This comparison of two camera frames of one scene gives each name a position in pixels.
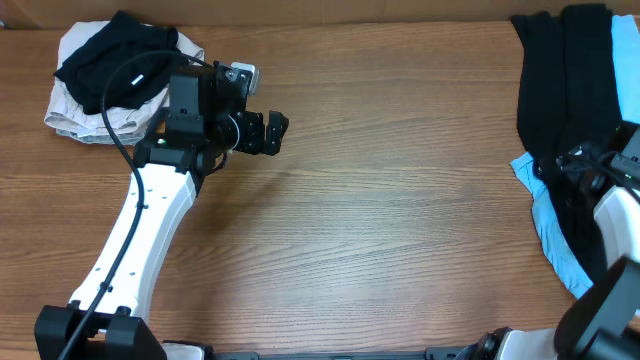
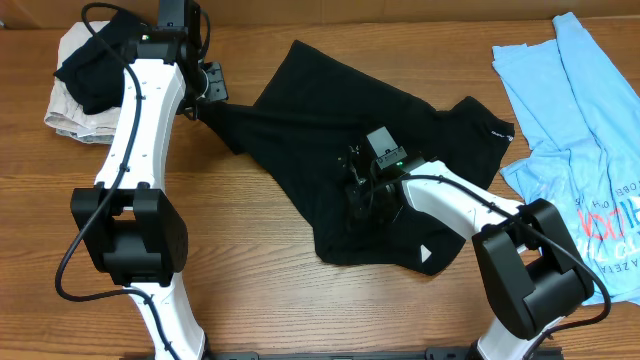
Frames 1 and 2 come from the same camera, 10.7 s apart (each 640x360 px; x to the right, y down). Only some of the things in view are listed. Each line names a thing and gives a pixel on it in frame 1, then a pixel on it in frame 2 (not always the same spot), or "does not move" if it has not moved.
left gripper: [265, 132] to [213, 83]
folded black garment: [85, 77] does not move
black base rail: [439, 353] does not move
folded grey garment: [101, 135] does not move
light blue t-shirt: [626, 55] to [584, 117]
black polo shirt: [568, 95] to [316, 104]
